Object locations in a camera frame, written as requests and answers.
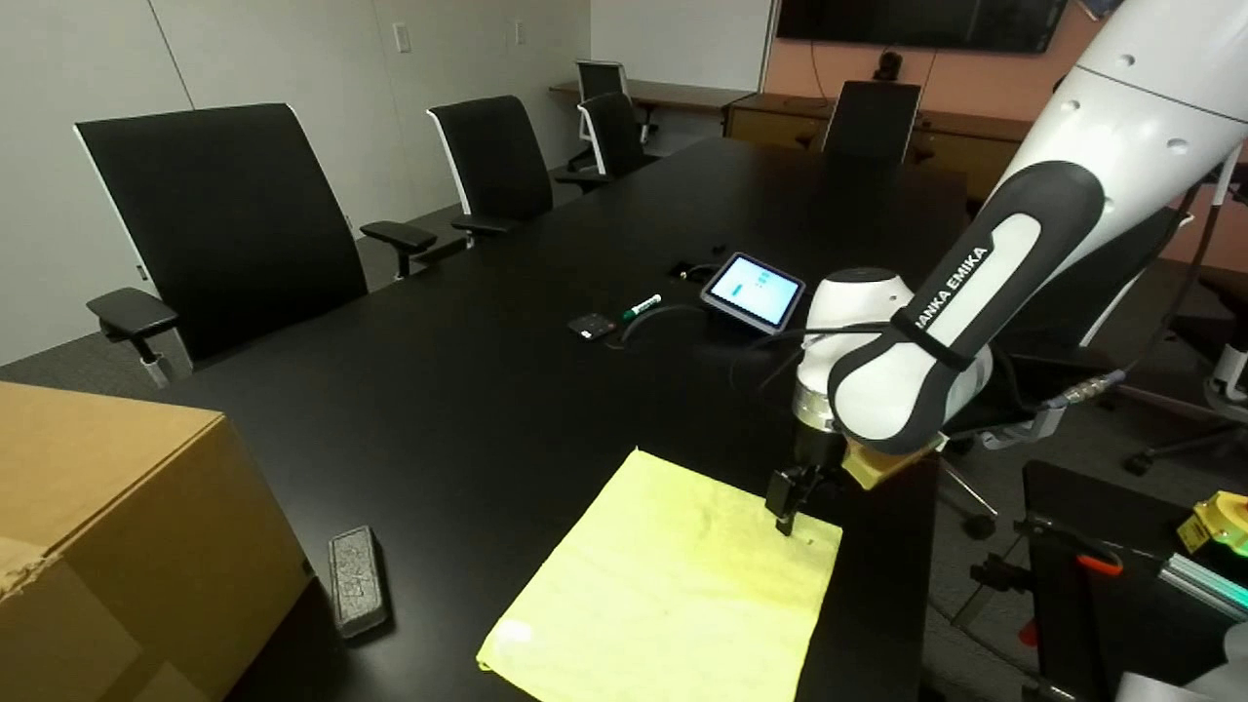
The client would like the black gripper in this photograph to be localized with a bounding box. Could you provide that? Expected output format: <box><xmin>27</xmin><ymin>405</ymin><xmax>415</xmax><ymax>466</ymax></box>
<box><xmin>764</xmin><ymin>434</ymin><xmax>851</xmax><ymax>542</ymax></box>

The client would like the yellow towel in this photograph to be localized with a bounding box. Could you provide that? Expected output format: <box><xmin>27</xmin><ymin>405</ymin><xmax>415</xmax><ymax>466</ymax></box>
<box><xmin>472</xmin><ymin>446</ymin><xmax>848</xmax><ymax>702</ymax></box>

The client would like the tablet with lit screen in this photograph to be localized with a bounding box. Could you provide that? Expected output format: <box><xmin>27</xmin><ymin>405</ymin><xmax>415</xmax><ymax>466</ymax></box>
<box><xmin>700</xmin><ymin>247</ymin><xmax>813</xmax><ymax>342</ymax></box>

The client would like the small black device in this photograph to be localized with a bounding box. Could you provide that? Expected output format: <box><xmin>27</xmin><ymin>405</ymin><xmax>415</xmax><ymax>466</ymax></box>
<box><xmin>565</xmin><ymin>308</ymin><xmax>622</xmax><ymax>348</ymax></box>

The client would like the black stand panel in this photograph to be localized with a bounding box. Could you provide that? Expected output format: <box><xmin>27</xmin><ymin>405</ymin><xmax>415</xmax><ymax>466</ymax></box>
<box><xmin>1024</xmin><ymin>460</ymin><xmax>1248</xmax><ymax>702</ymax></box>

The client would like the wooden credenza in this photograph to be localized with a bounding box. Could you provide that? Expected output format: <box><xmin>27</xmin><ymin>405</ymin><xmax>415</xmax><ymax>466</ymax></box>
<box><xmin>717</xmin><ymin>88</ymin><xmax>1047</xmax><ymax>201</ymax></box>

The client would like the yellow green plastic item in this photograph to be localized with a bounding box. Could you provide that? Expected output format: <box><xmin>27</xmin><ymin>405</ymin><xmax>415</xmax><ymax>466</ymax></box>
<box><xmin>1176</xmin><ymin>488</ymin><xmax>1248</xmax><ymax>563</ymax></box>

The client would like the black television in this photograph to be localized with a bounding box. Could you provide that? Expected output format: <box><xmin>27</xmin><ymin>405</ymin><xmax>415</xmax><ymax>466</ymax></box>
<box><xmin>778</xmin><ymin>0</ymin><xmax>1078</xmax><ymax>58</ymax></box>

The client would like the brown cardboard box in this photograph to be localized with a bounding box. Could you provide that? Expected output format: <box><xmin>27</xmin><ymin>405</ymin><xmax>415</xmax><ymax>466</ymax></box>
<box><xmin>0</xmin><ymin>377</ymin><xmax>316</xmax><ymax>702</ymax></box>

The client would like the tan wrist camera box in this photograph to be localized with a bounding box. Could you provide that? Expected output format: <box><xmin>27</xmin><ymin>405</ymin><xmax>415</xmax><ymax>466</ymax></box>
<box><xmin>834</xmin><ymin>434</ymin><xmax>948</xmax><ymax>494</ymax></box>

